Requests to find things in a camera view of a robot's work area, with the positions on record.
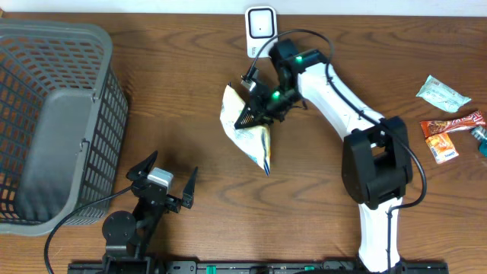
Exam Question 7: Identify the yellow snack bag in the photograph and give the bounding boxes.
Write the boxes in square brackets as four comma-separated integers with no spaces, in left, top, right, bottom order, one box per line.
[220,84,271,176]

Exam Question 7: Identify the white barcode scanner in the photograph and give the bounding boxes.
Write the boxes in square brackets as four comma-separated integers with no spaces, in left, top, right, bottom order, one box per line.
[244,6,278,58]

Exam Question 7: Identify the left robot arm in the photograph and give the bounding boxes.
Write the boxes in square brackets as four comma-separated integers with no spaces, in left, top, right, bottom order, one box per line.
[101,151,198,274]

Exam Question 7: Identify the orange tissue box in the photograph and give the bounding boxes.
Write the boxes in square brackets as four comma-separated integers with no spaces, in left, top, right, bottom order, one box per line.
[425,132,459,164]

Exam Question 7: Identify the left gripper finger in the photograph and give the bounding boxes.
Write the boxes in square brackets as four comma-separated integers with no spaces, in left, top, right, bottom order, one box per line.
[181,167,198,209]
[126,151,158,181]

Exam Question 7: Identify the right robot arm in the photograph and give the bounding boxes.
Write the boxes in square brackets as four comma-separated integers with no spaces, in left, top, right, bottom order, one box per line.
[234,40,412,272]

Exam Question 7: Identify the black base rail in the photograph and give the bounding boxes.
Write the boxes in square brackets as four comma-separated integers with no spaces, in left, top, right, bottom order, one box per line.
[68,260,450,274]

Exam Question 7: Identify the teal mouthwash bottle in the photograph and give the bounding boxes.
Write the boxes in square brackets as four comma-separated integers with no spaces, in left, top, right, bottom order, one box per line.
[470,126,487,157]

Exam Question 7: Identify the red orange chocolate bar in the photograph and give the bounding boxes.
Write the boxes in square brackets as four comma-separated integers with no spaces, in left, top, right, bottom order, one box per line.
[419,110,486,138]

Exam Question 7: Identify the light blue tissue pack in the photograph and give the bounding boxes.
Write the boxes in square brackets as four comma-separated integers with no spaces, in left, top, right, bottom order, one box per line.
[416,75,471,113]

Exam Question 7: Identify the grey plastic basket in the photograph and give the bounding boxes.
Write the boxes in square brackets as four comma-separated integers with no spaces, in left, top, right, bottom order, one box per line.
[1,19,129,237]

